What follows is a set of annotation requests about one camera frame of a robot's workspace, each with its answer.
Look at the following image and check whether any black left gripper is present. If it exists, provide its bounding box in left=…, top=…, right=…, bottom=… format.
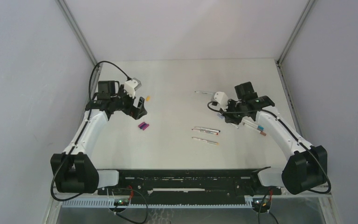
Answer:
left=111, top=85, right=146, bottom=120

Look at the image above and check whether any white green marker pen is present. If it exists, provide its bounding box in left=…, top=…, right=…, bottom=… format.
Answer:
left=194, top=91, right=215, bottom=95

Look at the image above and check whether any white yellow marker pen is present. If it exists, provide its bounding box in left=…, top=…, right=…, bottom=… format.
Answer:
left=192, top=137, right=219, bottom=145

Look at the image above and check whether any white red marker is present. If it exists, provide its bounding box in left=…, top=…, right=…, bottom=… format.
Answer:
left=192, top=128, right=219, bottom=135

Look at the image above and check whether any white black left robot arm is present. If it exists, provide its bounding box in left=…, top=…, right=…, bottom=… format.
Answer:
left=50, top=78, right=147, bottom=195

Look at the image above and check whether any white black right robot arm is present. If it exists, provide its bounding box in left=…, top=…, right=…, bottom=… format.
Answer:
left=212, top=82, right=331, bottom=195

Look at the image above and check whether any white blue capped marker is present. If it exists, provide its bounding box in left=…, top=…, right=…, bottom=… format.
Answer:
left=242, top=119, right=264, bottom=132

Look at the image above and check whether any white brown capped marker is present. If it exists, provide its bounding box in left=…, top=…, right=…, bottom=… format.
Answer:
left=244, top=125, right=267, bottom=136

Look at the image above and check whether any right controller board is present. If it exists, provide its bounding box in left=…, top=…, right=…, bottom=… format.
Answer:
left=252, top=199, right=271, bottom=207

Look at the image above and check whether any controller board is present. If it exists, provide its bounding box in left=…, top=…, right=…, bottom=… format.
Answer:
left=252, top=199, right=271, bottom=207
left=114, top=199, right=130, bottom=207

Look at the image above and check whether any left controller board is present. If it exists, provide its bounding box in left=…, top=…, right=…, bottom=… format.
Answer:
left=114, top=199, right=130, bottom=207

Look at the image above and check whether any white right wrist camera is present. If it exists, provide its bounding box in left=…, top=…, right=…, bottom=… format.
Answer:
left=212, top=91, right=229, bottom=112

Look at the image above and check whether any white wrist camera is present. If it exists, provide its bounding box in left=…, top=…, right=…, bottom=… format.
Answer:
left=124, top=78, right=142, bottom=99
left=212, top=91, right=229, bottom=112

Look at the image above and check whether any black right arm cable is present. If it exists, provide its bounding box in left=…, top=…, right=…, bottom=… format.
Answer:
left=207, top=100, right=332, bottom=195

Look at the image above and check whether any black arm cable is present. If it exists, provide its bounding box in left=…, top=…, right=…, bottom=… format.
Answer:
left=207, top=100, right=332, bottom=195
left=50, top=61, right=132, bottom=202

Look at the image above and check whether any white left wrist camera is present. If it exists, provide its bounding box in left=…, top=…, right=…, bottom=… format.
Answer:
left=124, top=78, right=142, bottom=99

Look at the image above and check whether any aluminium frame rail right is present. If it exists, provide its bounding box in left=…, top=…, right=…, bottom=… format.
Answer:
left=275, top=0, right=318, bottom=134

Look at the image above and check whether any aluminium frame rail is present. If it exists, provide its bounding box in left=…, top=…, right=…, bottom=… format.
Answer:
left=275, top=0, right=318, bottom=134
left=55, top=0, right=97, bottom=109

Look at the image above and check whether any aluminium frame rail left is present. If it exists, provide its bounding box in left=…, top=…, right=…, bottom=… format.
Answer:
left=55, top=0, right=97, bottom=109

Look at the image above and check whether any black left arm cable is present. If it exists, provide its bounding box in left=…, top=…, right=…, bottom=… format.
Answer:
left=50, top=61, right=132, bottom=202

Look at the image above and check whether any white cable duct strip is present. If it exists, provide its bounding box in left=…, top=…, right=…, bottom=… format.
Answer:
left=62, top=198, right=253, bottom=209

